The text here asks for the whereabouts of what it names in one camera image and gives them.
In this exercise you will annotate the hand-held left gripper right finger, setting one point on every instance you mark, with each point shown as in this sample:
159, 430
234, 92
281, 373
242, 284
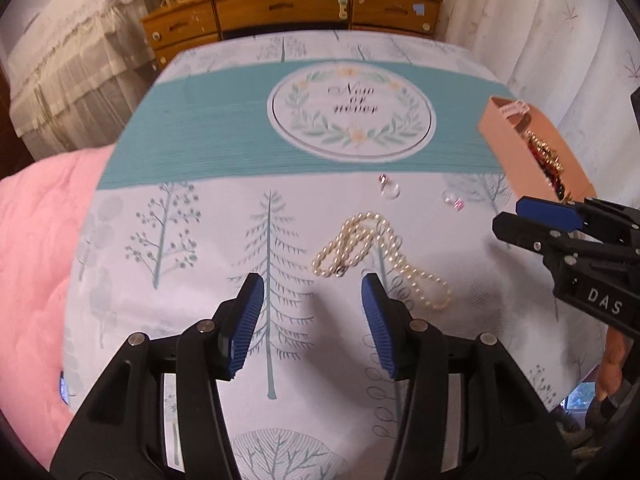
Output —
380, 325

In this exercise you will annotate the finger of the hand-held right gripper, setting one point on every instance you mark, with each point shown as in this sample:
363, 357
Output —
547, 211
525, 232

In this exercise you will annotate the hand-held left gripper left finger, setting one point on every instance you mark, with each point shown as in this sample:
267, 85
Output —
245, 325

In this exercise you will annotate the gold leaf hair comb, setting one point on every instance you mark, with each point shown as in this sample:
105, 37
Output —
549, 157

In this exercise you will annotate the peach plastic drawer box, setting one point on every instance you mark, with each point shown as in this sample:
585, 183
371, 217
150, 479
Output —
505, 145

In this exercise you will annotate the person's right hand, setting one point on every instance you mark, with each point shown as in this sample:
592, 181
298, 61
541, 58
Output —
614, 365

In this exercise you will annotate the tree print tablecloth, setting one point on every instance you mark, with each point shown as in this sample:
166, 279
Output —
210, 220

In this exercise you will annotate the white leaf print curtain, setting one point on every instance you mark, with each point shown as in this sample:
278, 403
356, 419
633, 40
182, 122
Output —
540, 25

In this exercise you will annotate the pink blanket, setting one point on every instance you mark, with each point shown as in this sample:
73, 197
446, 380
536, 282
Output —
40, 270

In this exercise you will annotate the blue sticky note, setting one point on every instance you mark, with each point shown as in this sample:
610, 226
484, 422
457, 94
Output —
419, 10

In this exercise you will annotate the white stick-on hook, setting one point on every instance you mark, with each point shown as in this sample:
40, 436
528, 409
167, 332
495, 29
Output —
343, 7

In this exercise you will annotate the wooden desk with drawers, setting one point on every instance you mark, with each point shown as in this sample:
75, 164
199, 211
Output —
280, 10

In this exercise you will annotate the cream lace cloth cover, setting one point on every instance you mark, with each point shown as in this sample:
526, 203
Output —
65, 50

